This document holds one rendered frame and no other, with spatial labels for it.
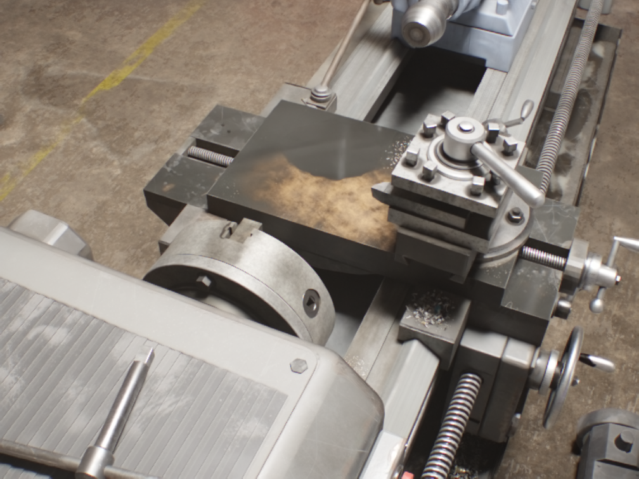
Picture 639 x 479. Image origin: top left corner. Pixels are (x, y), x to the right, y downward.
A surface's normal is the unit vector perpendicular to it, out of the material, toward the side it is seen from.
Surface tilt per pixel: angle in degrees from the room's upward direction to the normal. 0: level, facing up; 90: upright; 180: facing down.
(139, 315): 0
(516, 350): 0
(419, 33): 90
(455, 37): 90
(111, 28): 0
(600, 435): 45
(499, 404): 90
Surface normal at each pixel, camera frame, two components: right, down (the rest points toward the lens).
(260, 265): 0.33, -0.57
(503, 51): -0.40, 0.64
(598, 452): -0.66, -0.67
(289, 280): 0.57, -0.39
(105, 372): 0.01, -0.71
